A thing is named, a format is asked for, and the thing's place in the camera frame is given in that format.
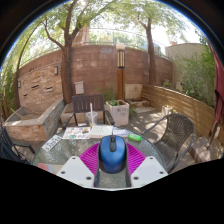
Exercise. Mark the blue computer mouse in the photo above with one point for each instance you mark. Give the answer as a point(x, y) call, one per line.
point(112, 155)

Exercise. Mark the slim straight tree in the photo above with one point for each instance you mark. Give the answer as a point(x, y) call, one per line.
point(151, 60)

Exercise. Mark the large forked tree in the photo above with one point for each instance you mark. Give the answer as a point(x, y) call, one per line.
point(67, 73)

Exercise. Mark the beige stone slab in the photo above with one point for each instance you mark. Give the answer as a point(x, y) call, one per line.
point(134, 91)

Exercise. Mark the dark wall lamp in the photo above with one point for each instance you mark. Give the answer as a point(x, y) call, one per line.
point(19, 83)
point(56, 70)

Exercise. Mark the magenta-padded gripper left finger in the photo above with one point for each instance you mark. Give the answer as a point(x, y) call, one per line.
point(74, 168)

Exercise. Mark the wooden lamp post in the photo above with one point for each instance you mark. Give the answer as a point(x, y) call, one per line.
point(120, 81)

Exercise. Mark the red folded patio umbrella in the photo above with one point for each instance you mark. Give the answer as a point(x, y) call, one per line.
point(219, 90)

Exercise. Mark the thin leaning tree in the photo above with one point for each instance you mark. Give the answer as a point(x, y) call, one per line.
point(16, 90)

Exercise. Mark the brown wicker chair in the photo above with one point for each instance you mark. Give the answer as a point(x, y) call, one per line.
point(176, 136)

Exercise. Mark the dark wooden slatted chair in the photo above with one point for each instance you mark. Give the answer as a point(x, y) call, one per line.
point(83, 103)

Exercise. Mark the black plastic chair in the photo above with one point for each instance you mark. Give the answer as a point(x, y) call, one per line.
point(8, 148)

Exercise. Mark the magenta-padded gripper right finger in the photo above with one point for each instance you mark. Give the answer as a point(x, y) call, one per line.
point(148, 168)

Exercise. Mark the open white book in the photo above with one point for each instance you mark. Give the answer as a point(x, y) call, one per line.
point(101, 131)

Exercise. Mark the beige square planter box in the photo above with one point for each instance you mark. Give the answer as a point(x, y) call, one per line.
point(118, 114)

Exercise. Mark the green tube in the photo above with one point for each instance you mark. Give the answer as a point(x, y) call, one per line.
point(135, 137)

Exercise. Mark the grey wall utility box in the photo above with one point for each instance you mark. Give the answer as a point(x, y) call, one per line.
point(79, 88)

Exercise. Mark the stone raised garden bed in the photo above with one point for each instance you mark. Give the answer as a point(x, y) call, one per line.
point(33, 128)

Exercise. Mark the colourful printed magazine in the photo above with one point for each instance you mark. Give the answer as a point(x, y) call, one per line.
point(76, 133)

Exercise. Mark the thin white booklet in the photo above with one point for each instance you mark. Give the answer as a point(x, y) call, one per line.
point(120, 132)

